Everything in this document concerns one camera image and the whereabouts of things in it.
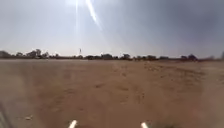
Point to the robot's own part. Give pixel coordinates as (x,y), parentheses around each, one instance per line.
(72,124)
(144,125)

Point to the row of trees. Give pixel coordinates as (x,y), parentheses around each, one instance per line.
(106,56)

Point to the pole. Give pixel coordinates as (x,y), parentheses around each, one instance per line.
(80,51)

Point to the brown bare dirt ground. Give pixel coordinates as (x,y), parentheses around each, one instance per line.
(120,93)

